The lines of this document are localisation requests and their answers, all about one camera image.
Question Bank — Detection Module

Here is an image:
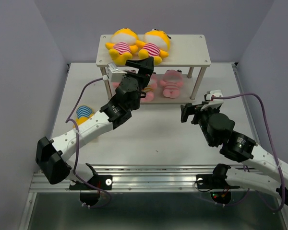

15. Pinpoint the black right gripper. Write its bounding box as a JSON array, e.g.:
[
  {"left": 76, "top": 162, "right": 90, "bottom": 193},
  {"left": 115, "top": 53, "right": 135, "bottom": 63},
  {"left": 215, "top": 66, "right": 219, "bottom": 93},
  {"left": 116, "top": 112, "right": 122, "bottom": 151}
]
[{"left": 180, "top": 100, "right": 220, "bottom": 147}]

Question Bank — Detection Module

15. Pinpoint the yellow toy pink striped shirt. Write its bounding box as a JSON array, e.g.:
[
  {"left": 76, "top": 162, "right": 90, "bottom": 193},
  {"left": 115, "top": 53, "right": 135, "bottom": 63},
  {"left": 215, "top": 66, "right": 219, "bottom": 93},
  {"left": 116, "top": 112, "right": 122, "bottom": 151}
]
[{"left": 105, "top": 27, "right": 139, "bottom": 66}]

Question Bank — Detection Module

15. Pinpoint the white two-tier wooden shelf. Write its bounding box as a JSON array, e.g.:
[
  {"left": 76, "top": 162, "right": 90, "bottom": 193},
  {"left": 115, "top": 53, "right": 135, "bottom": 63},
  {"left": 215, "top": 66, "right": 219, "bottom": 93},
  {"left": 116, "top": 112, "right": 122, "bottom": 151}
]
[{"left": 96, "top": 34, "right": 211, "bottom": 105}]

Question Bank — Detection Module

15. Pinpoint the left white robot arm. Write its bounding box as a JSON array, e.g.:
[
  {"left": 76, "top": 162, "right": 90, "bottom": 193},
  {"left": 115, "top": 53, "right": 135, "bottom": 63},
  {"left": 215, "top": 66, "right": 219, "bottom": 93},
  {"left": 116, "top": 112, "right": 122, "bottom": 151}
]
[{"left": 36, "top": 57, "right": 154, "bottom": 189}]

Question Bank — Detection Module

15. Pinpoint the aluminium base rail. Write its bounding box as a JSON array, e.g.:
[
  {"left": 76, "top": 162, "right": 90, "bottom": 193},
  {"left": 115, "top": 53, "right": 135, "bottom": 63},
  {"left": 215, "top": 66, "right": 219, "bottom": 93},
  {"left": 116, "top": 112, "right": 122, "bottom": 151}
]
[{"left": 31, "top": 164, "right": 267, "bottom": 192}]

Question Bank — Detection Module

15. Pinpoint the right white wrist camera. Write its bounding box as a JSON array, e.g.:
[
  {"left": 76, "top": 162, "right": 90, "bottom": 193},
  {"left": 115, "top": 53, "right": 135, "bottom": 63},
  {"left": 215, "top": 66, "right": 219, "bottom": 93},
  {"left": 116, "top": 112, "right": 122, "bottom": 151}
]
[{"left": 201, "top": 90, "right": 224, "bottom": 111}]

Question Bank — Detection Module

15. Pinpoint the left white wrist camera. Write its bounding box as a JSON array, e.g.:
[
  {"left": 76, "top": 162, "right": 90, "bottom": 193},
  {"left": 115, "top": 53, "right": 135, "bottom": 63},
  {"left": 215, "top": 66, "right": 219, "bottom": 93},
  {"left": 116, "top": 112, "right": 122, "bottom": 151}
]
[{"left": 102, "top": 62, "right": 127, "bottom": 83}]

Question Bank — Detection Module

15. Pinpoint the yellow toy blue striped shirt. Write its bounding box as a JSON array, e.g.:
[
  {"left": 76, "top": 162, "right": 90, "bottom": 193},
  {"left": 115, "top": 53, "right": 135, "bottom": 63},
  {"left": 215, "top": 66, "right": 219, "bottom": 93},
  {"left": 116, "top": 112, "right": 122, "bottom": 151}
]
[{"left": 75, "top": 105, "right": 95, "bottom": 126}]

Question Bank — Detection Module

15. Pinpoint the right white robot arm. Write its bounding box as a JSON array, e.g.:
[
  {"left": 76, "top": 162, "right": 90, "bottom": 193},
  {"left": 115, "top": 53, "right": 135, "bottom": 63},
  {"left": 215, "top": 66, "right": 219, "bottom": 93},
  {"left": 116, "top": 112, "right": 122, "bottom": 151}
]
[{"left": 180, "top": 103, "right": 288, "bottom": 206}]

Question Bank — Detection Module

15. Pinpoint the pink toy red polka-dot shirt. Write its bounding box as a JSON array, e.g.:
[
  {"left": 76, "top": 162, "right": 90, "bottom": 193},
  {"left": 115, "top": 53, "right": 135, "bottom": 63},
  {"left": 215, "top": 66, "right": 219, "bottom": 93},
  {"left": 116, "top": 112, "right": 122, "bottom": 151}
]
[{"left": 112, "top": 82, "right": 120, "bottom": 89}]

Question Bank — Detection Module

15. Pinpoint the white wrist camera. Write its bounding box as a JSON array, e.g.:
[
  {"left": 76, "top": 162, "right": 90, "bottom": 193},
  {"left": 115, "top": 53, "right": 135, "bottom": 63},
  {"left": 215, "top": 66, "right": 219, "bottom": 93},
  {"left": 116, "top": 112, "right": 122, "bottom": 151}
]
[
  {"left": 201, "top": 90, "right": 224, "bottom": 111},
  {"left": 102, "top": 62, "right": 127, "bottom": 83}
]

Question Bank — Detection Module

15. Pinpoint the pink toy orange striped shirt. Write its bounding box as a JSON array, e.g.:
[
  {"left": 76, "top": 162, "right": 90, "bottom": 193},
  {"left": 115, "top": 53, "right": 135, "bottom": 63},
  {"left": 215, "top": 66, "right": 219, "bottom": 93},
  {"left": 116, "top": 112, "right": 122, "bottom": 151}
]
[{"left": 141, "top": 80, "right": 157, "bottom": 103}]

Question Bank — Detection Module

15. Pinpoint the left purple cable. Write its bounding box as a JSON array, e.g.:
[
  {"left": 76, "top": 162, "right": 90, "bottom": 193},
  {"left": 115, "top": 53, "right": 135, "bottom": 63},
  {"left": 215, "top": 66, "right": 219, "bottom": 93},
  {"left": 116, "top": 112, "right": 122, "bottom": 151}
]
[{"left": 66, "top": 76, "right": 112, "bottom": 208}]

